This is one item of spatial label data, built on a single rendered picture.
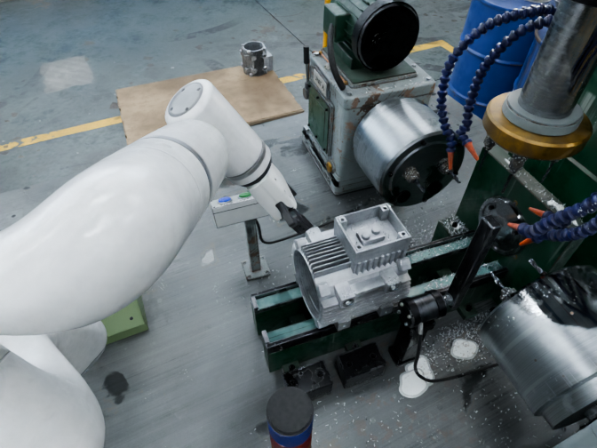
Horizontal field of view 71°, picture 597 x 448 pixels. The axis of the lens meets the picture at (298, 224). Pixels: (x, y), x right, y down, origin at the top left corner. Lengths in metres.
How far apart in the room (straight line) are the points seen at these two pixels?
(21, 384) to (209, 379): 0.74
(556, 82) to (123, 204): 0.70
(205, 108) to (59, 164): 2.65
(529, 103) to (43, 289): 0.76
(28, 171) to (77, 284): 2.97
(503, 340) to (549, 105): 0.42
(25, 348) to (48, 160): 2.84
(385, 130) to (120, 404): 0.91
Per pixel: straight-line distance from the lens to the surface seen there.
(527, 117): 0.83
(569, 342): 0.82
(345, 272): 0.84
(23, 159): 3.36
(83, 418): 0.36
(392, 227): 0.89
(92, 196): 0.28
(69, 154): 3.25
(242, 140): 0.63
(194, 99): 0.60
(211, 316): 1.13
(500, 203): 1.09
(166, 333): 1.13
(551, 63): 0.81
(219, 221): 0.98
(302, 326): 0.96
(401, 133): 1.09
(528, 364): 0.84
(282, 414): 0.57
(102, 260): 0.27
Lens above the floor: 1.76
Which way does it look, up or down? 47 degrees down
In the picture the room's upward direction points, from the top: straight up
